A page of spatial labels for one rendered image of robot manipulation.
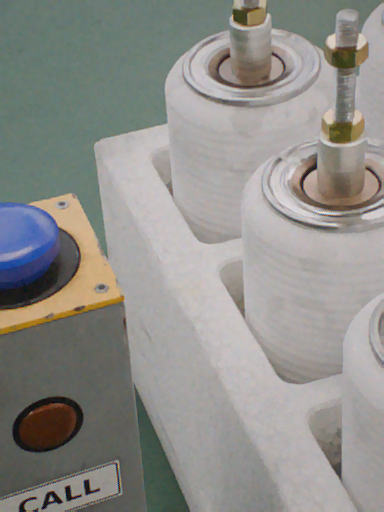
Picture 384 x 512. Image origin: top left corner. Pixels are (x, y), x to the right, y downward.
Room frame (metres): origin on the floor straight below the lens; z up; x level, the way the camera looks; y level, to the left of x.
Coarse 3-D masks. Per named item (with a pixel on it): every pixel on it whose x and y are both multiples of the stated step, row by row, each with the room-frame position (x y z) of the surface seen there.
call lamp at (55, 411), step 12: (48, 408) 0.34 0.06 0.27; (60, 408) 0.34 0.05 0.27; (72, 408) 0.35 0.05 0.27; (24, 420) 0.34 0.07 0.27; (36, 420) 0.34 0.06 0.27; (48, 420) 0.34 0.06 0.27; (60, 420) 0.34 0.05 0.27; (72, 420) 0.34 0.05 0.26; (24, 432) 0.34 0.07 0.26; (36, 432) 0.34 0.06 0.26; (48, 432) 0.34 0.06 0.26; (60, 432) 0.34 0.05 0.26; (36, 444) 0.34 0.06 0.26; (48, 444) 0.34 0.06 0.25
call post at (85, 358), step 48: (0, 336) 0.34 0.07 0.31; (48, 336) 0.35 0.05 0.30; (96, 336) 0.35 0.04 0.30; (0, 384) 0.34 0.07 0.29; (48, 384) 0.34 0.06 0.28; (96, 384) 0.35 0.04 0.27; (0, 432) 0.34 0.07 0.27; (96, 432) 0.35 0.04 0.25; (0, 480) 0.34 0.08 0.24; (48, 480) 0.34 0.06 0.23; (96, 480) 0.35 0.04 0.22
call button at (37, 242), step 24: (0, 216) 0.39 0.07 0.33; (24, 216) 0.39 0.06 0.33; (48, 216) 0.38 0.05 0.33; (0, 240) 0.37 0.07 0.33; (24, 240) 0.37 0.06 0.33; (48, 240) 0.37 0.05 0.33; (0, 264) 0.36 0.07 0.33; (24, 264) 0.36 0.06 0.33; (48, 264) 0.37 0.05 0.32; (0, 288) 0.36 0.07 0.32
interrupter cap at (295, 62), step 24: (192, 48) 0.63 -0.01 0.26; (216, 48) 0.63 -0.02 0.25; (288, 48) 0.62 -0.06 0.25; (312, 48) 0.62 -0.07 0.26; (192, 72) 0.61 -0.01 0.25; (216, 72) 0.61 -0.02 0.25; (288, 72) 0.60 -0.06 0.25; (312, 72) 0.60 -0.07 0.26; (216, 96) 0.58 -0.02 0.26; (240, 96) 0.58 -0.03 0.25; (264, 96) 0.58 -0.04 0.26; (288, 96) 0.58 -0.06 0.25
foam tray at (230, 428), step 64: (128, 192) 0.60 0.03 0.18; (128, 256) 0.60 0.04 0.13; (192, 256) 0.54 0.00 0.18; (128, 320) 0.62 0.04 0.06; (192, 320) 0.49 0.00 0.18; (192, 384) 0.49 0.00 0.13; (256, 384) 0.44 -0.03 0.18; (320, 384) 0.44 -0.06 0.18; (192, 448) 0.50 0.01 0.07; (256, 448) 0.40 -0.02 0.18; (320, 448) 0.40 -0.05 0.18
